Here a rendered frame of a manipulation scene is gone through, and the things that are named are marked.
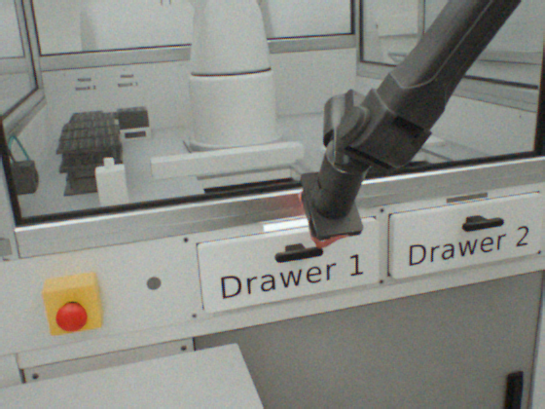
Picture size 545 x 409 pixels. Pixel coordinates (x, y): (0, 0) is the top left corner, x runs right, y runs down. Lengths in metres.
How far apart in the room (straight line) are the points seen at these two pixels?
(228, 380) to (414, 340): 0.40
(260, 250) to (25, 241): 0.33
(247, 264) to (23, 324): 0.34
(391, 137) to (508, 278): 0.56
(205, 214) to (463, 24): 0.44
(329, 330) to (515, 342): 0.40
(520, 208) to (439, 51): 0.49
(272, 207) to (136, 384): 0.32
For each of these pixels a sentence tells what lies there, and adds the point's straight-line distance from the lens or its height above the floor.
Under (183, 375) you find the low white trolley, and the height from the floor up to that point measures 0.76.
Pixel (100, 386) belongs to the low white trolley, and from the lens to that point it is 0.87.
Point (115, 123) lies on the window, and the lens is 0.81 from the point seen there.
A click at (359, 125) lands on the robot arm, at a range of 0.63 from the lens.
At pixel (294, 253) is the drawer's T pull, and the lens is 0.83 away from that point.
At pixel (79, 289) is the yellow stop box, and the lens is 0.82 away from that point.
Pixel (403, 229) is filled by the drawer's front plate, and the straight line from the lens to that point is 0.93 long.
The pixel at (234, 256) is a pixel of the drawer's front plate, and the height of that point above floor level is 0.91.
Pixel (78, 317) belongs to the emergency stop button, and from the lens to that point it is 0.80.
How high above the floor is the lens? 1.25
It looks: 18 degrees down
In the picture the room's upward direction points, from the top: 3 degrees counter-clockwise
